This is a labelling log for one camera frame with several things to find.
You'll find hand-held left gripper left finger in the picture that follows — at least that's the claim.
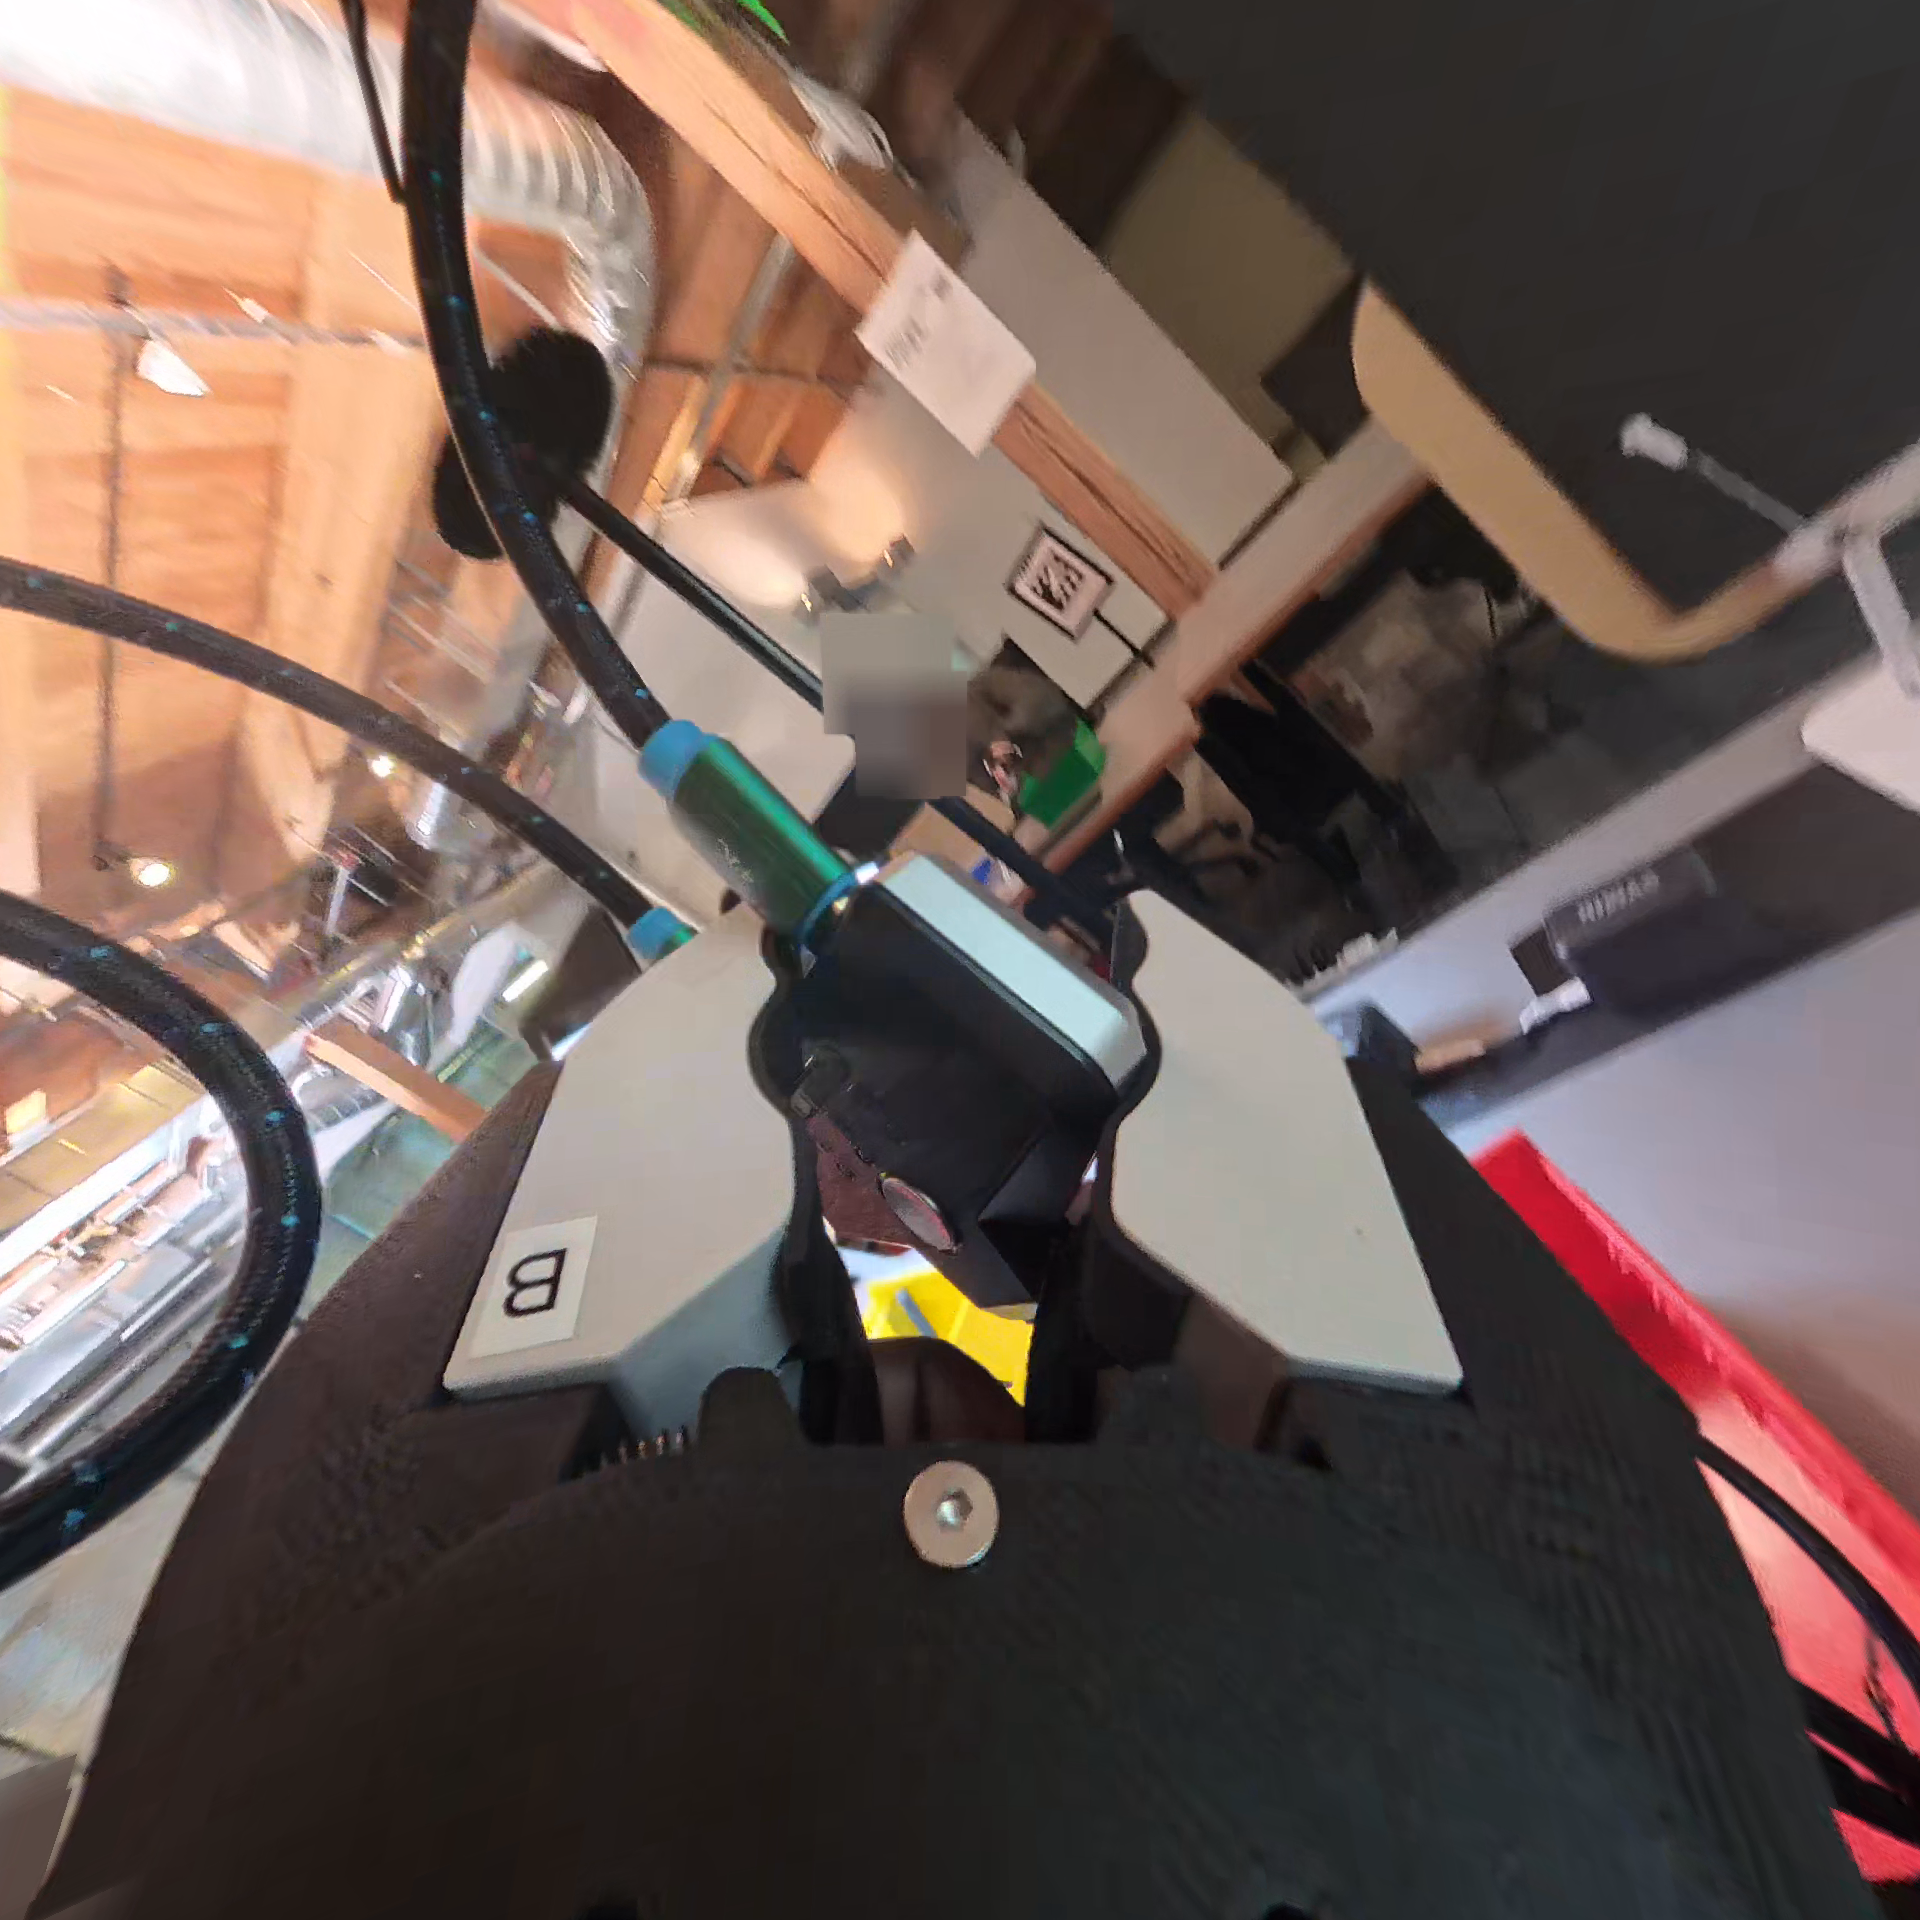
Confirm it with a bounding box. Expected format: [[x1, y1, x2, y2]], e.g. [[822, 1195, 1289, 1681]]
[[439, 904, 822, 1402]]

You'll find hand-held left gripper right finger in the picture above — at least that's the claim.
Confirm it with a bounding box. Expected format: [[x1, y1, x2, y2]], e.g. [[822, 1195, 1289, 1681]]
[[1088, 893, 1466, 1396]]

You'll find black hdmi switch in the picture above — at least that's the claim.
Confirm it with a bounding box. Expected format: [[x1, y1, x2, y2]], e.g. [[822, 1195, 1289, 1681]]
[[752, 849, 1162, 1310]]

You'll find red plastic bin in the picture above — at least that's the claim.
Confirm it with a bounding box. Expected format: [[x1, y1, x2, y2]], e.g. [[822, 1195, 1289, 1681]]
[[1466, 1132, 1920, 1892]]

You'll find grey cube device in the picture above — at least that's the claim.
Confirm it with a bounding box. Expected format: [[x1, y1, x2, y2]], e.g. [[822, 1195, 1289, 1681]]
[[1509, 845, 1722, 1011]]

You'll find green plastic bin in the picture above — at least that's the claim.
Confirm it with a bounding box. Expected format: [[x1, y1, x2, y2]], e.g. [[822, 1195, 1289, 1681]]
[[1013, 719, 1112, 830]]

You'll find wooden office desk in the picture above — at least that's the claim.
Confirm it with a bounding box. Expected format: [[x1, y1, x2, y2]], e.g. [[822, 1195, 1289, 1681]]
[[1031, 463, 1429, 876]]

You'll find black round-top light stand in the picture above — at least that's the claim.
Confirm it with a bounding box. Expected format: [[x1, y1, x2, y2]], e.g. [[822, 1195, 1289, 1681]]
[[426, 326, 826, 718]]

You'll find white panel stand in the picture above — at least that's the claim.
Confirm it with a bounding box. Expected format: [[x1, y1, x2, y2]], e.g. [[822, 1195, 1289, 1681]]
[[1617, 408, 1920, 815]]

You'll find white paper notice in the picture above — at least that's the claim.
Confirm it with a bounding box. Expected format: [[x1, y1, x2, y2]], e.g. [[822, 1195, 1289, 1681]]
[[849, 227, 1038, 463]]

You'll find square marker wall tag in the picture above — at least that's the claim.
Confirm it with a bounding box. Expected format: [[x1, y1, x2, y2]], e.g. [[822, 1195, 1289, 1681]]
[[999, 524, 1119, 641]]

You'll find silver air duct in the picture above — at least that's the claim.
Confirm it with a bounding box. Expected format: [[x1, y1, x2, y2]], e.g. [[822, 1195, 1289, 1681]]
[[0, 0, 666, 384]]

